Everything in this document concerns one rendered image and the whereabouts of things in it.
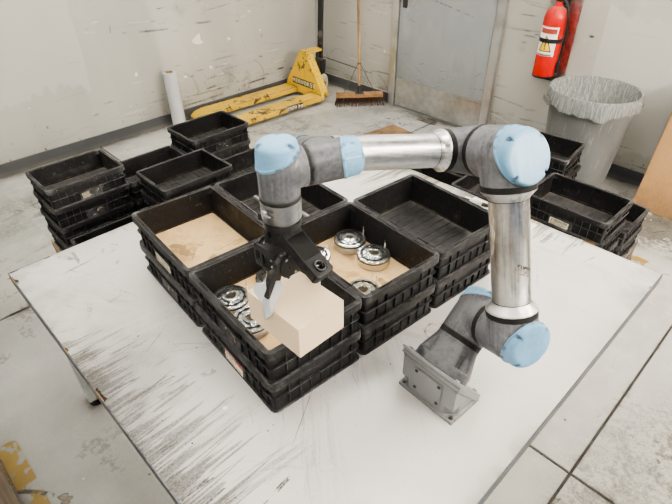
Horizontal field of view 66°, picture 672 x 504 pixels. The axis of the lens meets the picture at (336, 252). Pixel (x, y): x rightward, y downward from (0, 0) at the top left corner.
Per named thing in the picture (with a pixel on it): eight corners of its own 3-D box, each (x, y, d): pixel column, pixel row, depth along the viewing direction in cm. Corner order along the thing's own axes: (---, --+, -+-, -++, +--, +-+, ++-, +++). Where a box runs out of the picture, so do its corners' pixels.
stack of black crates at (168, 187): (213, 216, 310) (201, 147, 284) (243, 236, 293) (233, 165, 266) (153, 243, 288) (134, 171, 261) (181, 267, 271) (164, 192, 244)
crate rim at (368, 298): (441, 261, 148) (442, 254, 147) (364, 306, 133) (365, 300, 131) (350, 206, 173) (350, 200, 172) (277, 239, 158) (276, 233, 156)
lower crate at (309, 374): (362, 360, 145) (363, 330, 138) (274, 419, 130) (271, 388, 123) (281, 290, 170) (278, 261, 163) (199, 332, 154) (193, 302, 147)
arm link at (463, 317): (462, 337, 140) (490, 296, 140) (494, 358, 128) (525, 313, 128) (433, 317, 134) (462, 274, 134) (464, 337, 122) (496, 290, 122)
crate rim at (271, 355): (364, 307, 133) (364, 300, 131) (268, 364, 117) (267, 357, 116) (276, 239, 158) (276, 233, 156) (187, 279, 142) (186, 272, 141)
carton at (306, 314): (343, 327, 107) (343, 300, 103) (300, 357, 101) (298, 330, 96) (293, 291, 117) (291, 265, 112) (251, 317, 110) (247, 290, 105)
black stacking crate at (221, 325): (362, 333, 138) (363, 301, 132) (271, 390, 123) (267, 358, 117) (279, 264, 163) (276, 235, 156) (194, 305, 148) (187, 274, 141)
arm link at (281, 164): (309, 144, 84) (259, 154, 82) (312, 202, 91) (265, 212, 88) (293, 127, 90) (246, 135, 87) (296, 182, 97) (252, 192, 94)
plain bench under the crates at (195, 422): (601, 402, 217) (663, 274, 175) (329, 779, 127) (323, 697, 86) (336, 246, 309) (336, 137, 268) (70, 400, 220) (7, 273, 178)
